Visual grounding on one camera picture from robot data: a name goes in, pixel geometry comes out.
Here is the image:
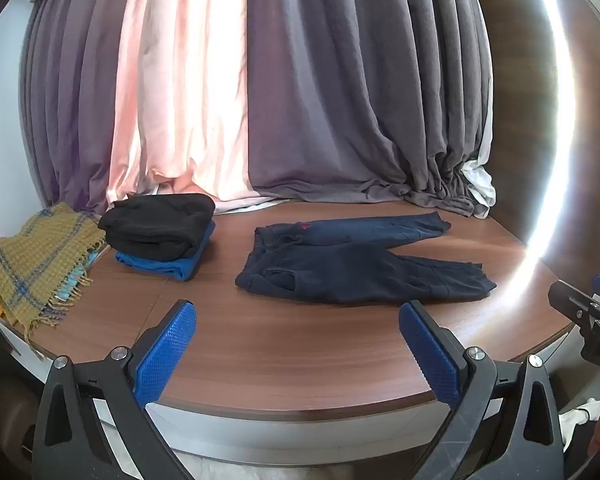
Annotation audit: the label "navy blue pants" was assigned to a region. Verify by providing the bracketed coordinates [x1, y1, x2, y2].
[235, 212, 497, 306]

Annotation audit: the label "white cloth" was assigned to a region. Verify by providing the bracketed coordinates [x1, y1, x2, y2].
[559, 397, 600, 453]

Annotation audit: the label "folded black garment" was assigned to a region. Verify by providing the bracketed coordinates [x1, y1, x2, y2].
[98, 193, 217, 262]

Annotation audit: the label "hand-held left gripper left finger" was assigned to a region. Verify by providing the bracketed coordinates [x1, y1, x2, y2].
[32, 299, 198, 480]

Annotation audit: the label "white sheer curtain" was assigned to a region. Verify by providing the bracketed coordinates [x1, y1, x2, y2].
[460, 115, 497, 218]

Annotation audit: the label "folded blue garment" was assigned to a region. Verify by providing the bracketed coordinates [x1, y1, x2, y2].
[115, 220, 217, 282]

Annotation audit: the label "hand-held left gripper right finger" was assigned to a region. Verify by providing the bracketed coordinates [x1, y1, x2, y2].
[399, 300, 566, 480]

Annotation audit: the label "grey curtain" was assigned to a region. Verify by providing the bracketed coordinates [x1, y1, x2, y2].
[245, 0, 496, 218]
[19, 0, 146, 213]

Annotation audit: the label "yellow plaid fringed scarf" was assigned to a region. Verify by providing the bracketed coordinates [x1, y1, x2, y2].
[0, 202, 107, 360]

